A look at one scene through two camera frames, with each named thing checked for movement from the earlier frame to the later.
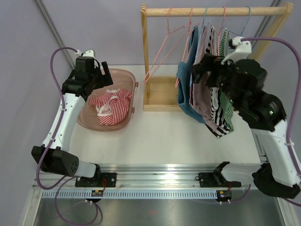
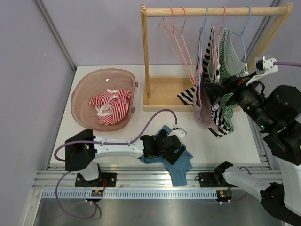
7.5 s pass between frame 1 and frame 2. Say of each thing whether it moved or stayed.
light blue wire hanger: moved
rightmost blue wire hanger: stayed
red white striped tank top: stayed
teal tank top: moved
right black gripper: moved
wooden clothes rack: stayed
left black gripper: moved
